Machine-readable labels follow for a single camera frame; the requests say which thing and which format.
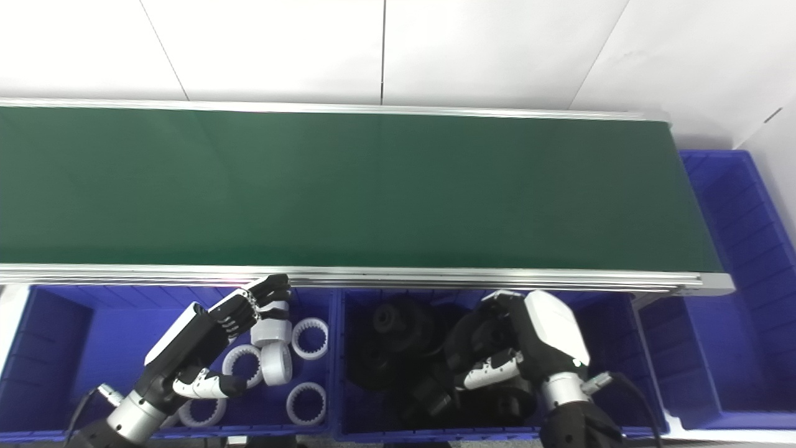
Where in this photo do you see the empty blue bin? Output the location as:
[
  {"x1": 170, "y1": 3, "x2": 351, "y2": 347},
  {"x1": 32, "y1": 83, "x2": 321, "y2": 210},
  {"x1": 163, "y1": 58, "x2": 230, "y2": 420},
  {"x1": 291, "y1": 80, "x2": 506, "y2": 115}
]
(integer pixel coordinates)
[{"x1": 639, "y1": 149, "x2": 796, "y2": 431}]

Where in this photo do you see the white toothed ring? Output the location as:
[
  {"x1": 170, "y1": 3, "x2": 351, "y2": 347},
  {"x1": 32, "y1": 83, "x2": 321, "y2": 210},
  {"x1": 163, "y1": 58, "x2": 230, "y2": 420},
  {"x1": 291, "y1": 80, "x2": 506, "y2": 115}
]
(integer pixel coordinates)
[
  {"x1": 285, "y1": 381, "x2": 328, "y2": 427},
  {"x1": 290, "y1": 317, "x2": 330, "y2": 362},
  {"x1": 221, "y1": 344, "x2": 266, "y2": 390},
  {"x1": 176, "y1": 394, "x2": 228, "y2": 429}
]

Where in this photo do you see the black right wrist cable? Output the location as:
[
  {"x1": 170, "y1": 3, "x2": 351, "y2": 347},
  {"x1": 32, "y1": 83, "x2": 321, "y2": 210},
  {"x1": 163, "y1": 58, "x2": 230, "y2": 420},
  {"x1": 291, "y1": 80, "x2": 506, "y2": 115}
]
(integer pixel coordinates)
[{"x1": 583, "y1": 371, "x2": 665, "y2": 448}]

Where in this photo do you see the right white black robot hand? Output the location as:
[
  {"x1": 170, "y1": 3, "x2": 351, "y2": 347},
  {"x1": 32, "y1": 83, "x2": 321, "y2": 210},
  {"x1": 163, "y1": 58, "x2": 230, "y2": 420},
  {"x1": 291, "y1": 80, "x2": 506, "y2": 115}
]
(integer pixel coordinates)
[{"x1": 462, "y1": 289, "x2": 591, "y2": 391}]

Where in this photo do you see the blue bin with black parts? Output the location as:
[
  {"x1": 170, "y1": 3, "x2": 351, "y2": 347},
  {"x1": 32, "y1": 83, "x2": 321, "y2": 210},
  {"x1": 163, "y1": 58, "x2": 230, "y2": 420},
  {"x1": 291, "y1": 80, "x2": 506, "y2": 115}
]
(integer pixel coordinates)
[{"x1": 335, "y1": 286, "x2": 671, "y2": 444}]

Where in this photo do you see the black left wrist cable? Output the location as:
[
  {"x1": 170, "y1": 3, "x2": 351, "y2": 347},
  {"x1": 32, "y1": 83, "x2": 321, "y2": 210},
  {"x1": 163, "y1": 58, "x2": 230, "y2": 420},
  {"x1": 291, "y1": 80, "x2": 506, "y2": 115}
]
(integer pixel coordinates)
[{"x1": 61, "y1": 383, "x2": 126, "y2": 439}]

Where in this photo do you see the blue bin with white parts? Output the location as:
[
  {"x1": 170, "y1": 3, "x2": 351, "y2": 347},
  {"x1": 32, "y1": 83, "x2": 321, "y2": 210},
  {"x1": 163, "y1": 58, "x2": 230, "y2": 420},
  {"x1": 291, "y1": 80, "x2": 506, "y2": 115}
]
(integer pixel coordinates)
[{"x1": 0, "y1": 283, "x2": 341, "y2": 444}]

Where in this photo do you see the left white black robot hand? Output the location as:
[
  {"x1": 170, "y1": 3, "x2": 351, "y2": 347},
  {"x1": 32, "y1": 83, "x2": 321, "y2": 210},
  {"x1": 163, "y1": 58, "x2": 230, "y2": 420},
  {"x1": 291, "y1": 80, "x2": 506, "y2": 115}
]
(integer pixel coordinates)
[{"x1": 143, "y1": 274, "x2": 294, "y2": 400}]

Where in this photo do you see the green conveyor belt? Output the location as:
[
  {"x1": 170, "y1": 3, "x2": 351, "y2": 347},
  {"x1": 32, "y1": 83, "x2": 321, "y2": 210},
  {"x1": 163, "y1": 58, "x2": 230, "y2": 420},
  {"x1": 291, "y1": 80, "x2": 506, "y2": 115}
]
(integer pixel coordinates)
[
  {"x1": 0, "y1": 106, "x2": 706, "y2": 273},
  {"x1": 0, "y1": 96, "x2": 736, "y2": 296}
]

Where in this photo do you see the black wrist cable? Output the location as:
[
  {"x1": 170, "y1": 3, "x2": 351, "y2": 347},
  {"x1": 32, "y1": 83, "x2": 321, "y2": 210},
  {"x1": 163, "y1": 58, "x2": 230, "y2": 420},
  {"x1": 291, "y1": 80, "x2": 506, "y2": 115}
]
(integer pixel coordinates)
[
  {"x1": 583, "y1": 371, "x2": 665, "y2": 448},
  {"x1": 61, "y1": 383, "x2": 126, "y2": 439}
]

